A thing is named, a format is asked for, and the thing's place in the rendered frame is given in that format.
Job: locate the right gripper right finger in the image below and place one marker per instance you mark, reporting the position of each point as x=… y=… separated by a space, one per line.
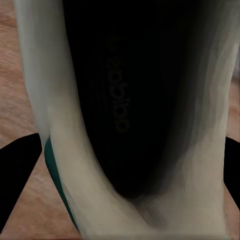
x=231 y=171

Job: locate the gym shoe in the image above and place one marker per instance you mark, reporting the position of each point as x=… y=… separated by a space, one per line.
x=130 y=102

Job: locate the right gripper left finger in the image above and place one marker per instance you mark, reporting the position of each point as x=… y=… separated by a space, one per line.
x=17 y=161

